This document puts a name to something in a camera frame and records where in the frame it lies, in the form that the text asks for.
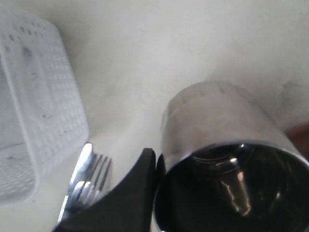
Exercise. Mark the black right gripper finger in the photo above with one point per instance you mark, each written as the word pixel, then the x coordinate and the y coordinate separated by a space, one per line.
pixel 126 208

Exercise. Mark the steel fork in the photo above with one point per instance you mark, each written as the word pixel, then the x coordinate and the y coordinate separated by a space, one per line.
pixel 94 185

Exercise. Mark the steel table knife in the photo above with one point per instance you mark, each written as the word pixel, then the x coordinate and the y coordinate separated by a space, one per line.
pixel 77 181

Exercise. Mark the stainless steel cup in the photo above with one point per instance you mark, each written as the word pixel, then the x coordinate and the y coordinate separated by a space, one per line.
pixel 227 166

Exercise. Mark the white plastic woven basket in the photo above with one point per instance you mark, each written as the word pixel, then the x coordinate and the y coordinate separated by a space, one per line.
pixel 42 119

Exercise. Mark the brown round plate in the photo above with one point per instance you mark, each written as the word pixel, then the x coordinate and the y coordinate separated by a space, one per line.
pixel 299 136

